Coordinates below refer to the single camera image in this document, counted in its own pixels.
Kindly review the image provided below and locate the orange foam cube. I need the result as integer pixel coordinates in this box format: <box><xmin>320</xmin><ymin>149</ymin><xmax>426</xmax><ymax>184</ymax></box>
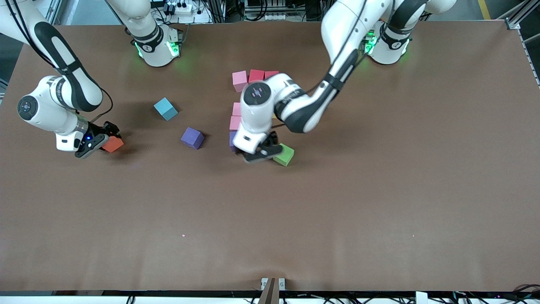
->
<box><xmin>101</xmin><ymin>136</ymin><xmax>125</xmax><ymax>153</ymax></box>

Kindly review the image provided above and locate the green foam cube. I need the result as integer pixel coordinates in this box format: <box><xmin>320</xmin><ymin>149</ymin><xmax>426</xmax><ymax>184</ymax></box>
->
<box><xmin>272</xmin><ymin>144</ymin><xmax>295</xmax><ymax>167</ymax></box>

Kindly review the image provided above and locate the teal foam cube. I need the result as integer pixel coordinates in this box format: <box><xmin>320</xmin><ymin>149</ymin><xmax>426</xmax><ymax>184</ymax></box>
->
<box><xmin>153</xmin><ymin>97</ymin><xmax>179</xmax><ymax>122</ymax></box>

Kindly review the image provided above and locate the white power strip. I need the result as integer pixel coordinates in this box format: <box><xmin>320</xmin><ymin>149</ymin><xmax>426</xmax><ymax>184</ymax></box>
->
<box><xmin>162</xmin><ymin>0</ymin><xmax>211</xmax><ymax>24</ymax></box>

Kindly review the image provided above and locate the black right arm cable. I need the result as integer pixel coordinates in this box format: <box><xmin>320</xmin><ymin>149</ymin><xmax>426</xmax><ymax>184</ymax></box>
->
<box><xmin>0</xmin><ymin>0</ymin><xmax>113</xmax><ymax>124</ymax></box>

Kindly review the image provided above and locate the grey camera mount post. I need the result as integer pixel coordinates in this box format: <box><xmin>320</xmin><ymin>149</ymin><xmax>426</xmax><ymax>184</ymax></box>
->
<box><xmin>257</xmin><ymin>277</ymin><xmax>286</xmax><ymax>304</ymax></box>

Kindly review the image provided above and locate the aluminium frame rail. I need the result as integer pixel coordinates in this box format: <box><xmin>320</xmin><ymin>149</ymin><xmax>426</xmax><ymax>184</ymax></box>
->
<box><xmin>506</xmin><ymin>0</ymin><xmax>540</xmax><ymax>89</ymax></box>

